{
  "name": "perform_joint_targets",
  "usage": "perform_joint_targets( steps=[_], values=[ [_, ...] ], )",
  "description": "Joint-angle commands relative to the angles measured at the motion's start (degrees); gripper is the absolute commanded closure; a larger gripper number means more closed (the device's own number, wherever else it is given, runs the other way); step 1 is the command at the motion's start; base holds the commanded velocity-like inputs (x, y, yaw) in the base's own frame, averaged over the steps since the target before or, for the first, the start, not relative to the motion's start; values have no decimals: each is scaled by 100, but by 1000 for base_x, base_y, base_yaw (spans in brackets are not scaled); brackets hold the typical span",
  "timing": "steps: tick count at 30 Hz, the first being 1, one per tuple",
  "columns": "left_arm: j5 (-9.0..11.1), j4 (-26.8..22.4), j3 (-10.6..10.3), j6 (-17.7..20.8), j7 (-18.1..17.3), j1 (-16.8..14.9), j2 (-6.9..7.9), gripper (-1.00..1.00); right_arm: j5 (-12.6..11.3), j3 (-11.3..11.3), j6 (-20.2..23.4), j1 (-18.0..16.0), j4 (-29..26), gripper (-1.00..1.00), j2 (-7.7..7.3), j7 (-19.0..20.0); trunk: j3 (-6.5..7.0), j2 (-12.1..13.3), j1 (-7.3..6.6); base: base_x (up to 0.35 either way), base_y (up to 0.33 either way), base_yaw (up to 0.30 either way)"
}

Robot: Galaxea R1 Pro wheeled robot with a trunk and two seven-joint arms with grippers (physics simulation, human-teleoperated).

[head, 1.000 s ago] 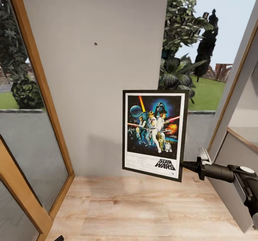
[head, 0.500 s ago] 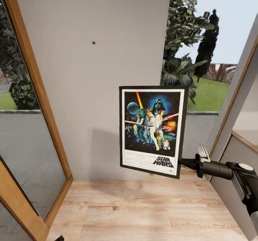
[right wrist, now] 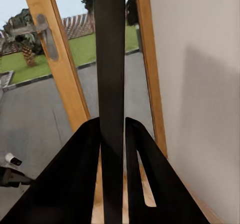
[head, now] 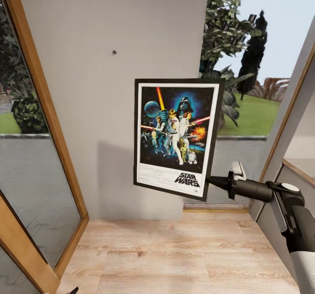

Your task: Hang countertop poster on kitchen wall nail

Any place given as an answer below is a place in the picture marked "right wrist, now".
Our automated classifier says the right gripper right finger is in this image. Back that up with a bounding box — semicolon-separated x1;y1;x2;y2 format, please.
125;117;209;224

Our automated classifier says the poster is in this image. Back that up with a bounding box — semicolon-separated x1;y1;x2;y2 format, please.
94;0;126;224

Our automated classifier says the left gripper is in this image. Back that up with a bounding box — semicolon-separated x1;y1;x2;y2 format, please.
0;166;35;188

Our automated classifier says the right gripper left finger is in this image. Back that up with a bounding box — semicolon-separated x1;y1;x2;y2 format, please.
0;117;101;224

